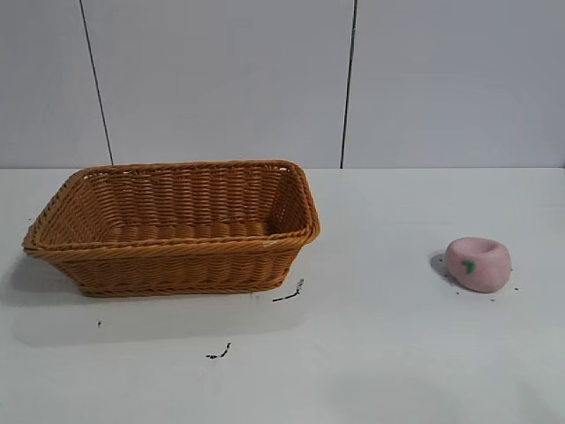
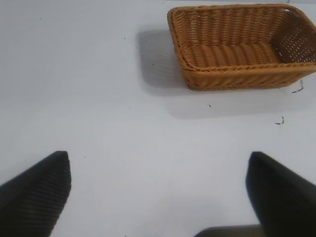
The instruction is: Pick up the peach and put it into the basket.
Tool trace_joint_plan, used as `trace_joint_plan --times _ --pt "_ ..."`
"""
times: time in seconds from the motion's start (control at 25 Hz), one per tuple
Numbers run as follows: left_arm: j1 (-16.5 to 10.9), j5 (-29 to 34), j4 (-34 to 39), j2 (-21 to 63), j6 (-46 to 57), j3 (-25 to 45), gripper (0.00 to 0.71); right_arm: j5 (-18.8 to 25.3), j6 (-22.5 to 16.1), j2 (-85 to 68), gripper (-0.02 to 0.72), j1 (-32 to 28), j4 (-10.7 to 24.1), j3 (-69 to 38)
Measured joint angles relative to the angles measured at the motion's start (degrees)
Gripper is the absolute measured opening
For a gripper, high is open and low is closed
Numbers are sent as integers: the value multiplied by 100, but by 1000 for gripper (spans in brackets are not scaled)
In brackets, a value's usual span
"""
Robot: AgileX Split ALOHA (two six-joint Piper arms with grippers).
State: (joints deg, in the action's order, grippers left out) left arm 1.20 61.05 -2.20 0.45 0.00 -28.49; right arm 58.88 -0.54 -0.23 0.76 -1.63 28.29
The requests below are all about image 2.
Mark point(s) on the brown woven wicker basket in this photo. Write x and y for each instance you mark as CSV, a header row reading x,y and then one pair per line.
x,y
237,47

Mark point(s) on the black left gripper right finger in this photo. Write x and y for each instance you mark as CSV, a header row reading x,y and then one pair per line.
x,y
281,197

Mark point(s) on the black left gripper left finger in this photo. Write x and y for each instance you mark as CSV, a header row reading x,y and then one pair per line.
x,y
32,197

